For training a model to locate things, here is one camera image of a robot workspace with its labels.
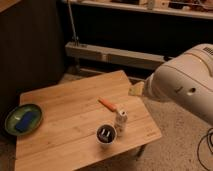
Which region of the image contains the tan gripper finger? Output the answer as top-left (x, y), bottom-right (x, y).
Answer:
top-left (128, 82), bottom-right (144, 96)

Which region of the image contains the small white bottle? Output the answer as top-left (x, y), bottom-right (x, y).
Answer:
top-left (114, 109), bottom-right (128, 136)

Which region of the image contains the wooden shelf with clutter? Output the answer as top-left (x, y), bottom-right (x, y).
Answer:
top-left (61, 0), bottom-right (213, 20)

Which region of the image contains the metal pole stand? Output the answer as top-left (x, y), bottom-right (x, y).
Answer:
top-left (67, 0), bottom-right (84, 46)

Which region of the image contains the white cup with dark contents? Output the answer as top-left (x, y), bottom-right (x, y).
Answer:
top-left (96, 124), bottom-right (117, 147)

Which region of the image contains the orange pepper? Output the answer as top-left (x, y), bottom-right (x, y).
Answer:
top-left (98, 98), bottom-right (117, 112)

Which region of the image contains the black cable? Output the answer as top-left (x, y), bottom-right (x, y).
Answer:
top-left (196, 127), bottom-right (213, 171)

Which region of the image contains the blue sponge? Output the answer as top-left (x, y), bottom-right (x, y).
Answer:
top-left (15, 111), bottom-right (36, 132)

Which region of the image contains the green ceramic plate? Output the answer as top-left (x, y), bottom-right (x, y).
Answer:
top-left (4, 104), bottom-right (43, 136)

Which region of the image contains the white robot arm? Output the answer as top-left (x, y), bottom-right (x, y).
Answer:
top-left (128, 44), bottom-right (213, 126)

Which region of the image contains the bamboo folding table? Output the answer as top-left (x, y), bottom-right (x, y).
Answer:
top-left (15, 70), bottom-right (162, 171)

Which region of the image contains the dark wooden cabinet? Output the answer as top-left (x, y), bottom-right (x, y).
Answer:
top-left (0, 0), bottom-right (65, 115)

